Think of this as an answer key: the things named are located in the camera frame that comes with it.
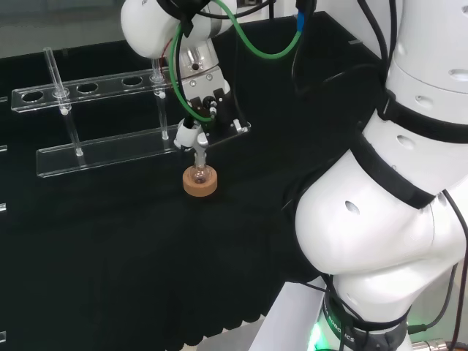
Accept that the cork ring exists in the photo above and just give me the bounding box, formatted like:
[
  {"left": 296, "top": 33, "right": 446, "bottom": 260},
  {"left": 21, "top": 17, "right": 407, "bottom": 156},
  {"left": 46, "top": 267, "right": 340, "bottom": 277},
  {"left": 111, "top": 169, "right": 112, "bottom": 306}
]
[{"left": 182, "top": 166, "right": 219, "bottom": 198}]

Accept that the green cable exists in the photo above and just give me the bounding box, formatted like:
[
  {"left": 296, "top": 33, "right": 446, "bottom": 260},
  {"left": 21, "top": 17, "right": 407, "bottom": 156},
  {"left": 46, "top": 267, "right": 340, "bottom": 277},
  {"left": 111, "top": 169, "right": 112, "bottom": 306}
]
[{"left": 172, "top": 0, "right": 306, "bottom": 124}]

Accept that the black cable with blue plug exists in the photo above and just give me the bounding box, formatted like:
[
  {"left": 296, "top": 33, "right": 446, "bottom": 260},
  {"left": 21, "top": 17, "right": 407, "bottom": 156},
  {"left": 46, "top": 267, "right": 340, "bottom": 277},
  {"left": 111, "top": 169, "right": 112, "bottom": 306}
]
[{"left": 291, "top": 0, "right": 389, "bottom": 97}]

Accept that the glass round-bottom flask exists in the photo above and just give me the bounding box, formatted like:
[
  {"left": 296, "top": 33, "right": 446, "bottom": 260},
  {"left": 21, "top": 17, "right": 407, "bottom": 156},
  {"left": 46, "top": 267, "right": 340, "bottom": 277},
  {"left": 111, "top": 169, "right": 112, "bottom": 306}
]
[{"left": 190, "top": 153, "right": 211, "bottom": 186}]

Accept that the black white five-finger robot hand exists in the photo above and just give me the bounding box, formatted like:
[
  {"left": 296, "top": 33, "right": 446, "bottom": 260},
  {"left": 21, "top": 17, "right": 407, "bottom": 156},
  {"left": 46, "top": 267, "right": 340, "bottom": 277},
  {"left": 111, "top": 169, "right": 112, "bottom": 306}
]
[{"left": 174, "top": 68, "right": 253, "bottom": 151}]

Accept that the black cloth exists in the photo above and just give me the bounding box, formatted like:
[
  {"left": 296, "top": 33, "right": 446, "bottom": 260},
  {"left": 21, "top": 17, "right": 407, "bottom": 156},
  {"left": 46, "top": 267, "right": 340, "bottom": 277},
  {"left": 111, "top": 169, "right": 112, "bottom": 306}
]
[{"left": 0, "top": 10, "right": 389, "bottom": 347}]

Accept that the clear funnel stand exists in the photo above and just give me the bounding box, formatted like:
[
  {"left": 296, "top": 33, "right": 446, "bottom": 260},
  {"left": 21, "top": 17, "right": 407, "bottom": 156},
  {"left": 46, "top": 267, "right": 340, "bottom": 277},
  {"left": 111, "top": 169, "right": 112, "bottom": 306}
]
[{"left": 10, "top": 46, "right": 184, "bottom": 179}]

